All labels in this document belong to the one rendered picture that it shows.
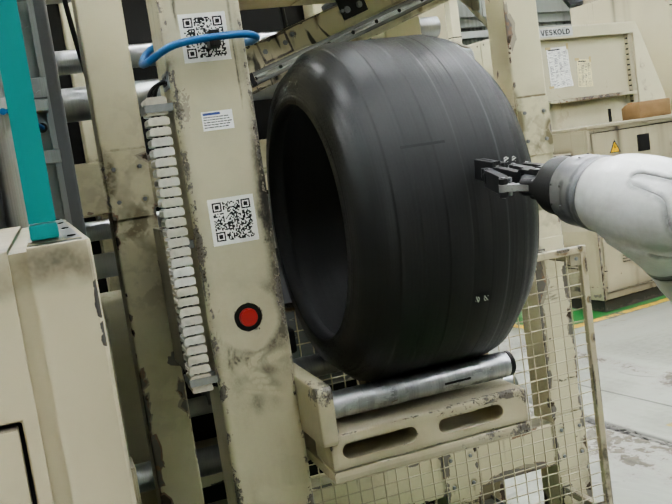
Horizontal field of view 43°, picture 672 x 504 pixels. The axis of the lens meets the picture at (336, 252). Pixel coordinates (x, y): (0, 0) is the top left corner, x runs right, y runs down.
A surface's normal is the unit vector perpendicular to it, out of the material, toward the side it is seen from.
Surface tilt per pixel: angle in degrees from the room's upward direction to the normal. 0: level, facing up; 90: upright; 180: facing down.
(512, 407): 90
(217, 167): 90
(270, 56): 90
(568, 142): 90
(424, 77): 47
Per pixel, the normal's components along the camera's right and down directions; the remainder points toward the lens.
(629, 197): -0.86, -0.16
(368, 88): -0.11, -0.56
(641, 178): -0.65, -0.55
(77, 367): 0.33, 0.06
